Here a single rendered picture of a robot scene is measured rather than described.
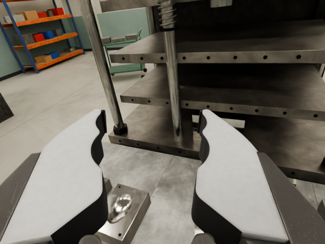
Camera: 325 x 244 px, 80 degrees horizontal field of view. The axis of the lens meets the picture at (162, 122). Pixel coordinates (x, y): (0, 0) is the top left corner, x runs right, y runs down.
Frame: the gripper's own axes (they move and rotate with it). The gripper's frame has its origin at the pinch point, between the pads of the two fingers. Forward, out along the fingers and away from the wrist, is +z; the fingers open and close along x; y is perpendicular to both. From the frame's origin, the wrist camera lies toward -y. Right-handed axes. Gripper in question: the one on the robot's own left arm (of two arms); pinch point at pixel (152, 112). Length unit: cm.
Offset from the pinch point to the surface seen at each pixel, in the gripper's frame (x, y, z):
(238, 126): 42, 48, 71
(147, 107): -7, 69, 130
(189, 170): 16, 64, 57
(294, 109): 61, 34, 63
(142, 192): -5, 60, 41
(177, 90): 11, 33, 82
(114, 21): -152, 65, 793
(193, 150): 21, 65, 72
